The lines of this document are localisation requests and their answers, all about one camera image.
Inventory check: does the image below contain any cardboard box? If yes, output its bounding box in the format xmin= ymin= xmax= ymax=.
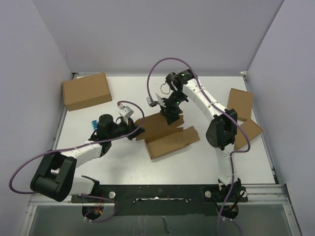
xmin=227 ymin=88 xmax=253 ymax=121
xmin=234 ymin=119 xmax=263 ymax=150
xmin=62 ymin=73 xmax=112 ymax=111
xmin=136 ymin=113 xmax=200 ymax=159

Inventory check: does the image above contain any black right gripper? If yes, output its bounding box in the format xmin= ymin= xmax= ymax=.
xmin=157 ymin=90 xmax=186 ymax=124

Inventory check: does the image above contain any aluminium table frame rail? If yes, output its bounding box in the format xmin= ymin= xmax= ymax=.
xmin=22 ymin=76 xmax=300 ymax=236

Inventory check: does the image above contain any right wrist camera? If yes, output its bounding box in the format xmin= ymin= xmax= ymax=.
xmin=147 ymin=93 xmax=166 ymax=107

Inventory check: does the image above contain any blue plastic rack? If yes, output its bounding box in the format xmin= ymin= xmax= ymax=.
xmin=91 ymin=120 xmax=98 ymax=131

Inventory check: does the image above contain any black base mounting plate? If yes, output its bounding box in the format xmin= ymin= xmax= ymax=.
xmin=71 ymin=183 xmax=248 ymax=218

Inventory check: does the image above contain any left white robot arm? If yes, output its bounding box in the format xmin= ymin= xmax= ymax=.
xmin=30 ymin=114 xmax=145 ymax=202

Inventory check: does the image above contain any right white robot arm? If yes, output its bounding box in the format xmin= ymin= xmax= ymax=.
xmin=158 ymin=69 xmax=237 ymax=201

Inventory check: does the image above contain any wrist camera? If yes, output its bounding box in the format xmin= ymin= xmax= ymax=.
xmin=147 ymin=93 xmax=166 ymax=107
xmin=118 ymin=103 xmax=134 ymax=120

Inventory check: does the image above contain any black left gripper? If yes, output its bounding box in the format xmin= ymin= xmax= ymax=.
xmin=108 ymin=116 xmax=145 ymax=140

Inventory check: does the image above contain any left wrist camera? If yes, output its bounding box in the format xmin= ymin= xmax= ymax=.
xmin=118 ymin=103 xmax=134 ymax=120

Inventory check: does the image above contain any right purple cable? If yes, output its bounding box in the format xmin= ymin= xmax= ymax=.
xmin=146 ymin=58 xmax=251 ymax=236

